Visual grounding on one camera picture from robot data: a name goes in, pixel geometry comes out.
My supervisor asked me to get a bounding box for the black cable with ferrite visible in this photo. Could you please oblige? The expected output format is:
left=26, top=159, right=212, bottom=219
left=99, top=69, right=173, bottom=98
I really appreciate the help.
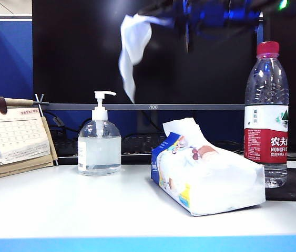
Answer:
left=42, top=111, right=67, bottom=132

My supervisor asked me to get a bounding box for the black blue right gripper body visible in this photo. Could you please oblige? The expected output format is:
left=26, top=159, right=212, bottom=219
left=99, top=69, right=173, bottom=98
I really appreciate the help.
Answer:
left=172, top=0, right=266, bottom=53

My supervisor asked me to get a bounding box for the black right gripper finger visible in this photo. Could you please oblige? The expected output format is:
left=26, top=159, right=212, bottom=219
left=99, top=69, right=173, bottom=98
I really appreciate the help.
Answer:
left=137, top=0, right=176, bottom=21

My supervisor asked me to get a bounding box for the black AOC computer monitor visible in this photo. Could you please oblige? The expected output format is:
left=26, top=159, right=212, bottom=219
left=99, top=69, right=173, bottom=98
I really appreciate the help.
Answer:
left=32, top=0, right=258, bottom=110

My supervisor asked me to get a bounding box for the soft tissue pack cartoon print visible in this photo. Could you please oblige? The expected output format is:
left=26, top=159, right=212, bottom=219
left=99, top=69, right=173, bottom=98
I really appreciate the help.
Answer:
left=150, top=131, right=267, bottom=217

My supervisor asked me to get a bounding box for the clear sanitizer pump bottle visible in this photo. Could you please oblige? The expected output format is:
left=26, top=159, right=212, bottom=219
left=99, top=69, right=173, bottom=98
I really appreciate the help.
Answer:
left=77, top=90, right=122, bottom=176

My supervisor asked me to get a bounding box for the black keyboard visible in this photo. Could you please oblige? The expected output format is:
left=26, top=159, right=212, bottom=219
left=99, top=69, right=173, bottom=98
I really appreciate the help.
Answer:
left=52, top=133, right=167, bottom=158

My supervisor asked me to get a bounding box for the wide blue partition panel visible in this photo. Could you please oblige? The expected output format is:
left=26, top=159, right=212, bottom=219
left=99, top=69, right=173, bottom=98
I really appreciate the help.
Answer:
left=0, top=19, right=33, bottom=99

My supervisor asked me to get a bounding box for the beige desk calendar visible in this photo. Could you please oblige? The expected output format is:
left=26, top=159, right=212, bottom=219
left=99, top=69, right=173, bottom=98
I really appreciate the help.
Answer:
left=0, top=93, right=59, bottom=183

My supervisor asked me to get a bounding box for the blue partition panel sliver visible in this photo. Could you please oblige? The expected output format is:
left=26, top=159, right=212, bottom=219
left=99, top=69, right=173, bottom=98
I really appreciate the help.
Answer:
left=256, top=25, right=264, bottom=48

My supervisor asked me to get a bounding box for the water bottle red label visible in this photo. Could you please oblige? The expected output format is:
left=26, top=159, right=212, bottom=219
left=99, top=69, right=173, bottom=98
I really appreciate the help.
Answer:
left=243, top=41, right=289, bottom=188

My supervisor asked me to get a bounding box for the black monitor stand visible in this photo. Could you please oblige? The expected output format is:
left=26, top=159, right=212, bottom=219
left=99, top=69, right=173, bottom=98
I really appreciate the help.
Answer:
left=137, top=110, right=166, bottom=136

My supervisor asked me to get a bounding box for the white tissue sheet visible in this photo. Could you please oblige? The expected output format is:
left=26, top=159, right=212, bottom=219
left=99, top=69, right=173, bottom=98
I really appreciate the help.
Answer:
left=162, top=117, right=203, bottom=148
left=118, top=13, right=173, bottom=103

